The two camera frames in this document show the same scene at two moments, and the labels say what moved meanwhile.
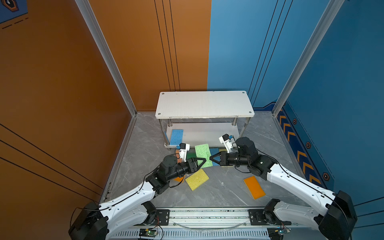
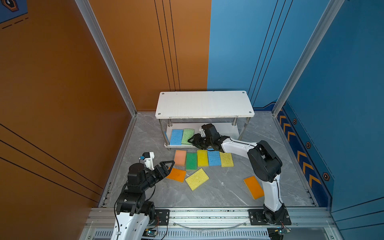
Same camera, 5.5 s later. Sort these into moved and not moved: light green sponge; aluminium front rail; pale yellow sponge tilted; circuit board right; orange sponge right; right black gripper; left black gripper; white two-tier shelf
Moved: light green sponge; left black gripper; right black gripper
Not moved: aluminium front rail; orange sponge right; pale yellow sponge tilted; circuit board right; white two-tier shelf
